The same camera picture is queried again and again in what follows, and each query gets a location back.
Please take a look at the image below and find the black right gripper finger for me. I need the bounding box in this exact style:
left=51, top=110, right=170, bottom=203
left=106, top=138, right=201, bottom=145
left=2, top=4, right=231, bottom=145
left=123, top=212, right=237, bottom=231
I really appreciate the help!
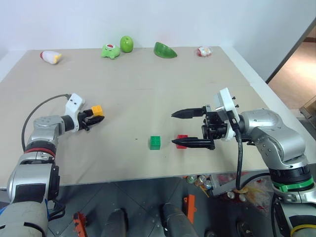
left=171, top=137, right=216, bottom=151
left=171, top=107, right=206, bottom=119

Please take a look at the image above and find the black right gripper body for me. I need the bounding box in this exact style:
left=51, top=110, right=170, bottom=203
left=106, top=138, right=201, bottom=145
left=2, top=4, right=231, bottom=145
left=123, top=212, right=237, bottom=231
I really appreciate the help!
left=201, top=104, right=229, bottom=143

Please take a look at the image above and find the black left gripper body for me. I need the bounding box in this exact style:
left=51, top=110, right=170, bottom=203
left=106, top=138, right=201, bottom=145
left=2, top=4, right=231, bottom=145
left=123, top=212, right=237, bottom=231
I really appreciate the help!
left=78, top=110, right=93, bottom=132

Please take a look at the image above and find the yellow toy brick cube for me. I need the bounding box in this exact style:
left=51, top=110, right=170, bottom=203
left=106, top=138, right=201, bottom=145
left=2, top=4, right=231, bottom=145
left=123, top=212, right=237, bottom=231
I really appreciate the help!
left=91, top=105, right=104, bottom=118

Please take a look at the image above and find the red toy brick cube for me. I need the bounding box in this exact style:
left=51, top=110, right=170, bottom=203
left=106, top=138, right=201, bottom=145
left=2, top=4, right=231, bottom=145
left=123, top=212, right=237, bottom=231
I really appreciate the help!
left=175, top=134, right=189, bottom=150

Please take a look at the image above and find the green toy brick cube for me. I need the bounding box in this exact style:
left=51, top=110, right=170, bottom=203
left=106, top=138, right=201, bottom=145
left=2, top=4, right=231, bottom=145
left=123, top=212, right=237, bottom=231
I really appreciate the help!
left=149, top=135, right=162, bottom=151

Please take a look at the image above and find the beige table cover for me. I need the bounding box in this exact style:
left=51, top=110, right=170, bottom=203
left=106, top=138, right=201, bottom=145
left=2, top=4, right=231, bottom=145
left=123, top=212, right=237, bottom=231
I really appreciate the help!
left=0, top=46, right=287, bottom=187

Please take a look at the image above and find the orange clamp tool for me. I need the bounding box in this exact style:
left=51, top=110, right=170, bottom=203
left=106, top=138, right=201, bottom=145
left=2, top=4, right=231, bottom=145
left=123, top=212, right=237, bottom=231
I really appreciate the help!
left=183, top=194, right=198, bottom=218

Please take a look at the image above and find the red and white wrapped toy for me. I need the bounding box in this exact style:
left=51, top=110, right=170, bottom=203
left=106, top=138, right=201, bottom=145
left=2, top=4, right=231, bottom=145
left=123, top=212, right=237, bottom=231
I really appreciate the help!
left=196, top=45, right=213, bottom=58

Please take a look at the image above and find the green plush toy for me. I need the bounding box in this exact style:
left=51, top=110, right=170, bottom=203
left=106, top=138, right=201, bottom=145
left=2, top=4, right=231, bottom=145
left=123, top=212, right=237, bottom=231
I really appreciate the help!
left=100, top=43, right=121, bottom=60

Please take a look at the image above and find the green melon slice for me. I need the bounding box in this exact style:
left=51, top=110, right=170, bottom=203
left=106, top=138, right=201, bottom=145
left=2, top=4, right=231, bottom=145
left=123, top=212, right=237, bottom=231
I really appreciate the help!
left=153, top=41, right=179, bottom=60

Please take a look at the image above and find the white and yellow plush toy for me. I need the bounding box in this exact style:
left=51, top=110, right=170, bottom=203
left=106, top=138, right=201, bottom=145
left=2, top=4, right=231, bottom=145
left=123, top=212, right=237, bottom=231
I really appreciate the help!
left=39, top=50, right=63, bottom=65

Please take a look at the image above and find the green apple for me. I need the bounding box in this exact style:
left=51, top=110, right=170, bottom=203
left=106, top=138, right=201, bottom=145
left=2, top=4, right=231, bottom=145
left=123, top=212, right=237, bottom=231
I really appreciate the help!
left=119, top=35, right=134, bottom=53

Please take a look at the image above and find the dark rounded shape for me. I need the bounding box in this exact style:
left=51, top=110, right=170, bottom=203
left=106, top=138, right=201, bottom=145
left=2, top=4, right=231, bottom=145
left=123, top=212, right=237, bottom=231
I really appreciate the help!
left=103, top=208, right=128, bottom=237
left=161, top=202, right=196, bottom=237

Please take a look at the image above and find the plastic bag with yellow contents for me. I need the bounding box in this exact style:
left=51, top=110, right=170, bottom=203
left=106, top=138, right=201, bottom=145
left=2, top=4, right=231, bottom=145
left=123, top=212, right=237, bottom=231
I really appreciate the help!
left=243, top=177, right=275, bottom=221

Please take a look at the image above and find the metal cabinet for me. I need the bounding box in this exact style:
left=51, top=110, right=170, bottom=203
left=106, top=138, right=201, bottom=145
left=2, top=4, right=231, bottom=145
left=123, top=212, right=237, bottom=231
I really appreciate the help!
left=298, top=94, right=316, bottom=119

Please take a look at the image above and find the orange and black tool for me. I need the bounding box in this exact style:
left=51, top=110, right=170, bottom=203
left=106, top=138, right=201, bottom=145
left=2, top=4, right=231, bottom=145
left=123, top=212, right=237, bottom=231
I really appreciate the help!
left=72, top=211, right=87, bottom=237

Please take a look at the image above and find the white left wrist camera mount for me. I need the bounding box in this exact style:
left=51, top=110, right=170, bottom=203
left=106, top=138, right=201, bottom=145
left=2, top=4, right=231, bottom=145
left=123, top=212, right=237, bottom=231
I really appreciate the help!
left=64, top=93, right=86, bottom=117

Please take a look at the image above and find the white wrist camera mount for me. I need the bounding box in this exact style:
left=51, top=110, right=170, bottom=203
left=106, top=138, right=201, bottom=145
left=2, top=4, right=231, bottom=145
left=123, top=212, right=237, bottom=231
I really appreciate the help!
left=64, top=93, right=86, bottom=117
left=213, top=87, right=240, bottom=142

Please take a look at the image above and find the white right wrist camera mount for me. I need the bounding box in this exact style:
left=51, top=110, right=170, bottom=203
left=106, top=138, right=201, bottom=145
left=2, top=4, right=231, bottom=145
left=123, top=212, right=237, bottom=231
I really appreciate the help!
left=213, top=87, right=240, bottom=142

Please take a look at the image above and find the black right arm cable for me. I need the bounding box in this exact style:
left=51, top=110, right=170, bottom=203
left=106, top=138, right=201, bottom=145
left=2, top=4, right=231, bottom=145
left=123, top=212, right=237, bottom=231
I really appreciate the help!
left=227, top=110, right=244, bottom=193

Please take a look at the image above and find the grey left arm cable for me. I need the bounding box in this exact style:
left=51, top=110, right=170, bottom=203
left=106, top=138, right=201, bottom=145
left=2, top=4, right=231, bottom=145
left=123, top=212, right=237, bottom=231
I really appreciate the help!
left=21, top=93, right=72, bottom=152

